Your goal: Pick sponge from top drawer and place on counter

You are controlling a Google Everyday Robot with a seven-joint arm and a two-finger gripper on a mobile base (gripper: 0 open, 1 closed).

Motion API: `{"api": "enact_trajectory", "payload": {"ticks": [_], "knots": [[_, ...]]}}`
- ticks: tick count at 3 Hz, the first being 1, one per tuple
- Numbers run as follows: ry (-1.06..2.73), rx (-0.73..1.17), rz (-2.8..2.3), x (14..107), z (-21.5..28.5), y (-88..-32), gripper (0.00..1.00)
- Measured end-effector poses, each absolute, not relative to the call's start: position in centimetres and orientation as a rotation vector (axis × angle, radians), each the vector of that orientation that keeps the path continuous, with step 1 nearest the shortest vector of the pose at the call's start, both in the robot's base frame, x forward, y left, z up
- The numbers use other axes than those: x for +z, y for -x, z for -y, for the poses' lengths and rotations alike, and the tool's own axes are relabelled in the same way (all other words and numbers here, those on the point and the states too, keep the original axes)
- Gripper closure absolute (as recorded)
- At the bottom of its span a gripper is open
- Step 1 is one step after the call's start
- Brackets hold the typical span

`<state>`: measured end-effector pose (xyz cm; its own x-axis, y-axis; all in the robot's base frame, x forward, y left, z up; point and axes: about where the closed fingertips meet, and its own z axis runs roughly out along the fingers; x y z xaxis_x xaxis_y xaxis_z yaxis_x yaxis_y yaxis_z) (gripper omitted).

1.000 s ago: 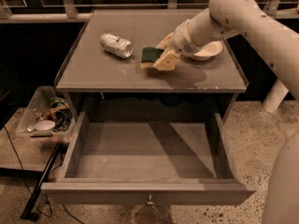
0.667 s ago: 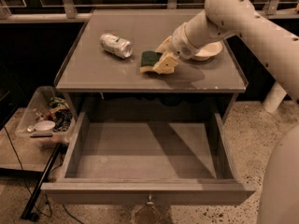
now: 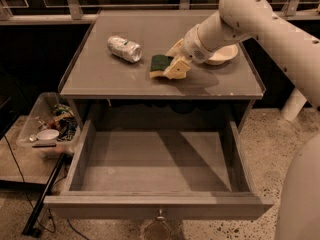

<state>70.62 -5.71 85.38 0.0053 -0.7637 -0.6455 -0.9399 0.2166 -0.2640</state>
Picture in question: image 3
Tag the black metal floor stand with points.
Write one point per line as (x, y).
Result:
(29, 229)

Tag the grey cabinet counter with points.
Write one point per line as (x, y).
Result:
(95, 73)

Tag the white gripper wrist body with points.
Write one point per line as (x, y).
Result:
(193, 47)

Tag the open grey top drawer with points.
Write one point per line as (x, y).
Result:
(131, 174)

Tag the clear plastic storage bin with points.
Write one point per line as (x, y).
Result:
(45, 149)

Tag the metal window railing frame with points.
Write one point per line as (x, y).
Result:
(100, 4)

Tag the white bowl on counter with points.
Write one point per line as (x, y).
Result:
(223, 55)

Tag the metal drawer handle knob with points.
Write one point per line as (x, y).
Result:
(161, 216)

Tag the dark clutter items in bin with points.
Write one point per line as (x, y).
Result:
(63, 121)

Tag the crushed silver can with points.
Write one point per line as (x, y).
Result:
(124, 48)

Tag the green and yellow sponge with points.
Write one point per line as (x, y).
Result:
(159, 63)

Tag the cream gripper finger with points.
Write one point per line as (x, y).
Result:
(178, 68)
(176, 49)

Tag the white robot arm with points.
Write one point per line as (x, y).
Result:
(297, 54)

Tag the small white bowl in bin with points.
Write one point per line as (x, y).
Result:
(48, 134)

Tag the metal spoon in bin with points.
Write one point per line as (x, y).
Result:
(33, 138)

